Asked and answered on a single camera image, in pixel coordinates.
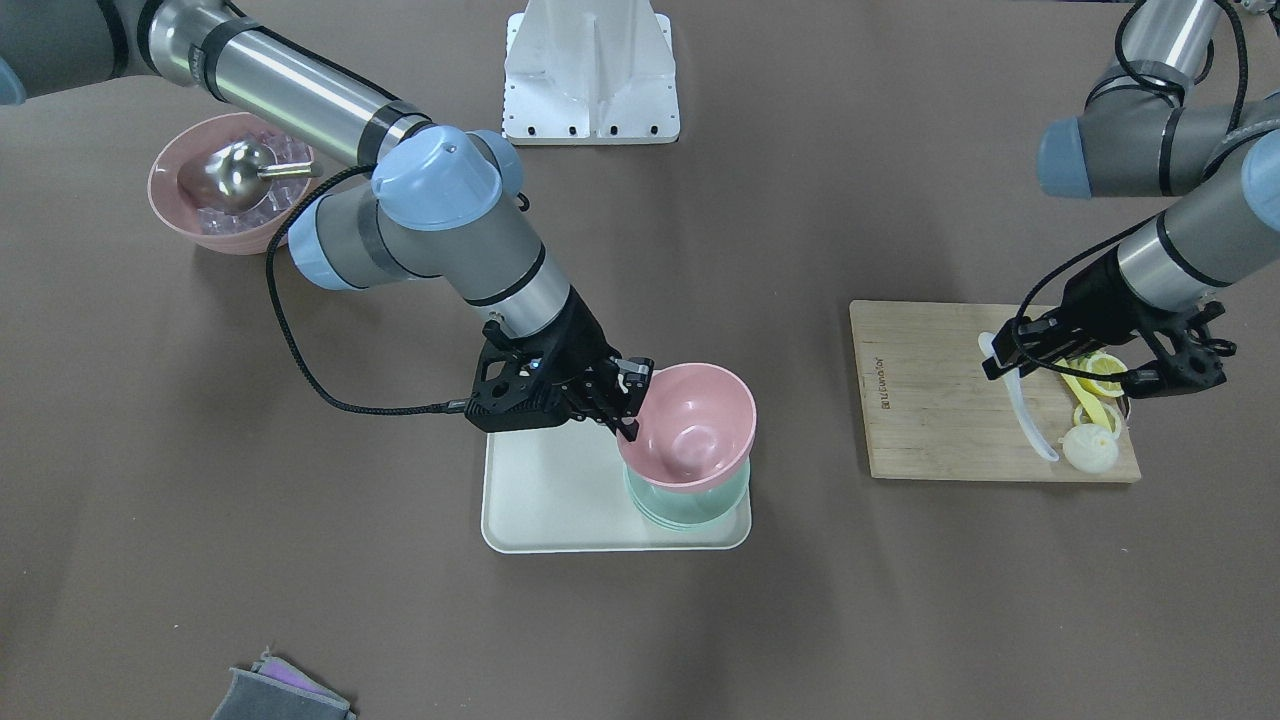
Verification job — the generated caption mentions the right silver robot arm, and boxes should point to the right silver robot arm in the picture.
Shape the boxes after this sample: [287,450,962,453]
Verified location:
[3,1,653,441]

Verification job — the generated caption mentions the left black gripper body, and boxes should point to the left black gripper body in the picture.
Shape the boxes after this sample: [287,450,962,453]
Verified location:
[1010,249,1236,398]

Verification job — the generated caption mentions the yellow plastic knife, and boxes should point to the yellow plastic knife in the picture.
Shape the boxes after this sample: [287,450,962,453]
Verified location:
[1061,374,1117,433]

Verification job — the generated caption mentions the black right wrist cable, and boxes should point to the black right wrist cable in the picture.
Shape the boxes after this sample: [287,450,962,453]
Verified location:
[265,165,471,416]

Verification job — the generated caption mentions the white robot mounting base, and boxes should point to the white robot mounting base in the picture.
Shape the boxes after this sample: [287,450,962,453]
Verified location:
[500,1,682,146]

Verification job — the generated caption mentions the white rectangular tray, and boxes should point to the white rectangular tray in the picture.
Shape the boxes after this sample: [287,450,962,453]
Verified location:
[481,421,753,553]

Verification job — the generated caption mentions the bamboo cutting board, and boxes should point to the bamboo cutting board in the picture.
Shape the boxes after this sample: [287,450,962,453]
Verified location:
[849,300,1140,484]

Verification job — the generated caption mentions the metal ice scoop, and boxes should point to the metal ice scoop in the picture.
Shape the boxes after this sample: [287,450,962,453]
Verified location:
[204,140,323,214]

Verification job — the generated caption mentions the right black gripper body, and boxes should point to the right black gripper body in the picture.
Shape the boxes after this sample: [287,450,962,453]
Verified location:
[465,290,626,433]

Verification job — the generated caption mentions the purple cloth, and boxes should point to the purple cloth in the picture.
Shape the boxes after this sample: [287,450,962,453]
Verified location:
[251,650,343,700]

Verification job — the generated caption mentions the lemon half slice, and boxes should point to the lemon half slice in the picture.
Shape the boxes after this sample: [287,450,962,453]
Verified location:
[1078,351,1128,398]

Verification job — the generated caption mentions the mint green bowl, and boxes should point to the mint green bowl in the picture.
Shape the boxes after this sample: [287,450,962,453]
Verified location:
[623,459,751,530]

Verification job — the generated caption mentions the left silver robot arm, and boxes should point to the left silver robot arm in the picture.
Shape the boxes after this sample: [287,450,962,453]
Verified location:
[983,1,1279,398]

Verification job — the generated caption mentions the white onion piece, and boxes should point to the white onion piece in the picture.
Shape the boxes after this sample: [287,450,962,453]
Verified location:
[1060,423,1120,475]

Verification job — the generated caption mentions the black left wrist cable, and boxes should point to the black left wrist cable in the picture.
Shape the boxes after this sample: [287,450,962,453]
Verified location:
[1012,0,1251,375]

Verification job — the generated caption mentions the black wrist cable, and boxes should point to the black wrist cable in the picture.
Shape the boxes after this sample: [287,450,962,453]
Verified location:
[265,165,471,416]
[1012,0,1251,375]

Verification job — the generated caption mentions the yellow lemon ring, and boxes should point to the yellow lemon ring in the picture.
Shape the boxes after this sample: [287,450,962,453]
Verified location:
[1075,400,1126,441]

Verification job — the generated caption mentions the small pink bowl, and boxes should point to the small pink bowl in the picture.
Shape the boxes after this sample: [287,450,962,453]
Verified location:
[617,363,758,495]

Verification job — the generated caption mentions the large pink ribbed bowl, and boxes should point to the large pink ribbed bowl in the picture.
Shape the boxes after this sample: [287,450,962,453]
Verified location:
[147,111,320,255]

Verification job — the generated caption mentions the white ceramic spoon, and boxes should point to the white ceramic spoon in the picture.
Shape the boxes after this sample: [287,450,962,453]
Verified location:
[1001,370,1060,462]

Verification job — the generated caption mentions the grey folded cloth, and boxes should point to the grey folded cloth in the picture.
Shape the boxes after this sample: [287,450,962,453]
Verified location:
[211,669,358,719]

